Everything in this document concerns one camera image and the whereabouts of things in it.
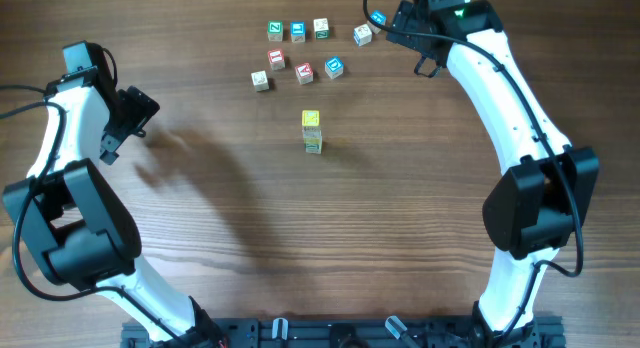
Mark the green N block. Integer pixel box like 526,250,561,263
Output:
267,20,284,42

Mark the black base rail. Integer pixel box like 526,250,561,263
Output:
119,315,567,348

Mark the yellow sided picture block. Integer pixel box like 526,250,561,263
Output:
304,136,322,145

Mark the red top block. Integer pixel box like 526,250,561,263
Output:
267,49,286,71

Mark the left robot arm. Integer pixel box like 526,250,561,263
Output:
2,41,226,347

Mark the white block blue side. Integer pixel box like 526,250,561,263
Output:
353,24,373,47

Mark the white block teal side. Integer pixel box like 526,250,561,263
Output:
305,143,322,150

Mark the blue D block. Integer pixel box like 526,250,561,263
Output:
325,56,344,79

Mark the plain block green side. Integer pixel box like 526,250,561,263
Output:
313,18,330,40

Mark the blue block far right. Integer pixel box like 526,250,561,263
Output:
367,10,386,34

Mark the plain block red side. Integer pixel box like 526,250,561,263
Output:
251,70,270,92

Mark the right camera cable black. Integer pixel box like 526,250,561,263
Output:
362,0,585,348

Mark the blue top block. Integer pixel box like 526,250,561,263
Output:
290,21,306,43

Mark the yellow top block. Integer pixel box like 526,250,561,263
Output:
302,110,320,128

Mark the red A block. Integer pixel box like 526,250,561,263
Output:
294,62,314,85

